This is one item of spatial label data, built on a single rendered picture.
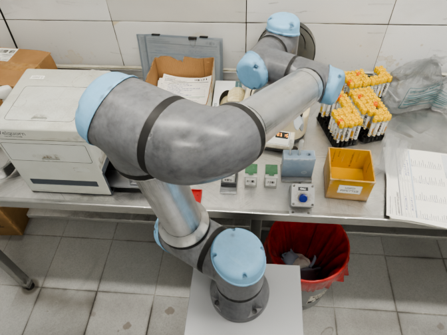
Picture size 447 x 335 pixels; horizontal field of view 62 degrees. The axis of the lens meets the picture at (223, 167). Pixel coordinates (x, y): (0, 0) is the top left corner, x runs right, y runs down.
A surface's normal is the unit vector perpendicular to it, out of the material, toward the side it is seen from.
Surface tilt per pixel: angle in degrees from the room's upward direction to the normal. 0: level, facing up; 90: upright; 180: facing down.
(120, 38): 90
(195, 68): 87
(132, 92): 1
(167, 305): 0
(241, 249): 7
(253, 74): 91
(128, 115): 33
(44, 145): 90
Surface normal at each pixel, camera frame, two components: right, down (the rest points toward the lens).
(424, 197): -0.03, -0.65
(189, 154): 0.10, 0.26
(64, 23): -0.08, 0.76
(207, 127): 0.33, -0.29
